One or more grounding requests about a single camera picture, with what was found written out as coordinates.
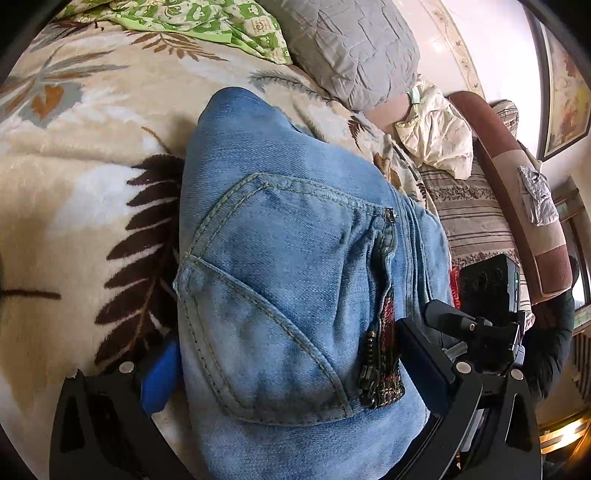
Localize striped brown cushion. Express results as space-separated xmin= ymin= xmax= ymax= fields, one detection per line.
xmin=489 ymin=99 xmax=520 ymax=139

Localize grey quilted pillow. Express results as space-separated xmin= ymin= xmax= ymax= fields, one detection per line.
xmin=259 ymin=0 xmax=422 ymax=112

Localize framed wall picture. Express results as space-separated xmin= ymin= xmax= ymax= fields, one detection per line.
xmin=526 ymin=9 xmax=591 ymax=162

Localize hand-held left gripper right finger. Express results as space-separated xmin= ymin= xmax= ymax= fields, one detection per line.
xmin=396 ymin=318 xmax=543 ymax=480

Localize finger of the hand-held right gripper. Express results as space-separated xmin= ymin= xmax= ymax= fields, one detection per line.
xmin=424 ymin=300 xmax=495 ymax=342

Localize pink pillow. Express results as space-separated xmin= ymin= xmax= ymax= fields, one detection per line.
xmin=365 ymin=92 xmax=411 ymax=134

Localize person's right forearm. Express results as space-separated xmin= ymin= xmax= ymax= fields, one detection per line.
xmin=524 ymin=256 xmax=581 ymax=400

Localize green patterned quilt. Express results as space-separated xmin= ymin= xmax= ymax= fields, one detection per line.
xmin=55 ymin=0 xmax=294 ymax=65

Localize cream leaf print blanket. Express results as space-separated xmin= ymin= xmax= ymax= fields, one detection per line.
xmin=0 ymin=9 xmax=430 ymax=480

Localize blue denim pants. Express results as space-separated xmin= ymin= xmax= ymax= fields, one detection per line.
xmin=173 ymin=87 xmax=455 ymax=480

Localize crumpled cream cloth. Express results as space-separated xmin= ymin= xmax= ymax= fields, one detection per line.
xmin=392 ymin=80 xmax=476 ymax=181

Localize striped floral bed sheet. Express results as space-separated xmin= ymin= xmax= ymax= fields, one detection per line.
xmin=416 ymin=157 xmax=536 ymax=333

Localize crumpled grey cloth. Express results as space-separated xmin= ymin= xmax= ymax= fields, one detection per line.
xmin=516 ymin=165 xmax=560 ymax=227

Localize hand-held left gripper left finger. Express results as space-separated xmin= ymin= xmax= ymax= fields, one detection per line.
xmin=48 ymin=339 xmax=183 ymax=480

